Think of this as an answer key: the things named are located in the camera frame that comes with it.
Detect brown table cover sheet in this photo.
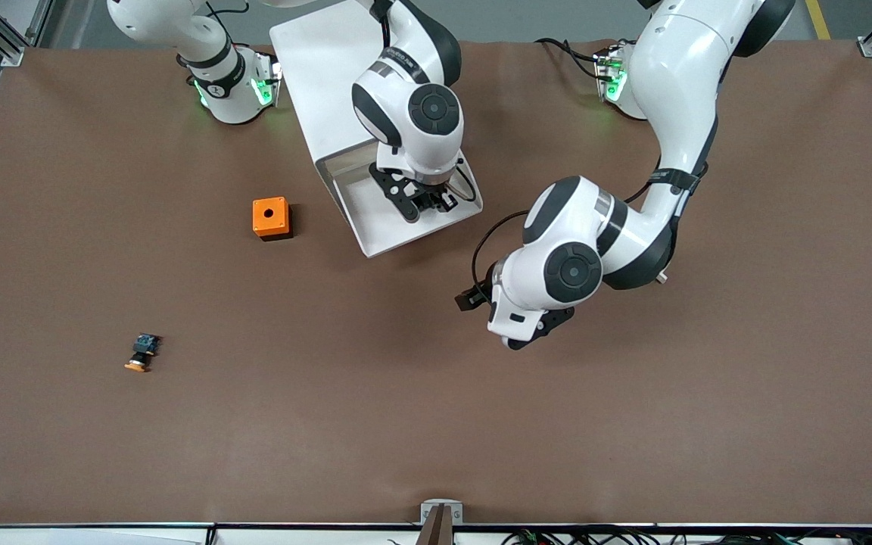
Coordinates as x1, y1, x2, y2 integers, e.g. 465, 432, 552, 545
0, 38, 872, 528

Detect orange box with hole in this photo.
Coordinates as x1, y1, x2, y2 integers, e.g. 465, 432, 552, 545
252, 197, 294, 242

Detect grey metal table bracket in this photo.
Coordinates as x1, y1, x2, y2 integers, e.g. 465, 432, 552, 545
420, 500, 464, 525

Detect brown camera stand bar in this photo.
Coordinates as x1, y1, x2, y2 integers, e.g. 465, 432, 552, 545
415, 505, 455, 545

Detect white drawer cabinet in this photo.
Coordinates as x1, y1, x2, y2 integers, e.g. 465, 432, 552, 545
268, 0, 406, 164

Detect black arm base cable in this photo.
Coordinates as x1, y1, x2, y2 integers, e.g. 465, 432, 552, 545
534, 36, 603, 80

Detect orange push button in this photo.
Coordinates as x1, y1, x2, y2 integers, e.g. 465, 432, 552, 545
123, 333, 163, 373

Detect white table edge rail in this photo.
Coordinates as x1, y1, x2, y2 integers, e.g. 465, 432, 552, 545
0, 522, 872, 545

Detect black cable bundle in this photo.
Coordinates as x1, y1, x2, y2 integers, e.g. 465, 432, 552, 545
500, 526, 872, 545

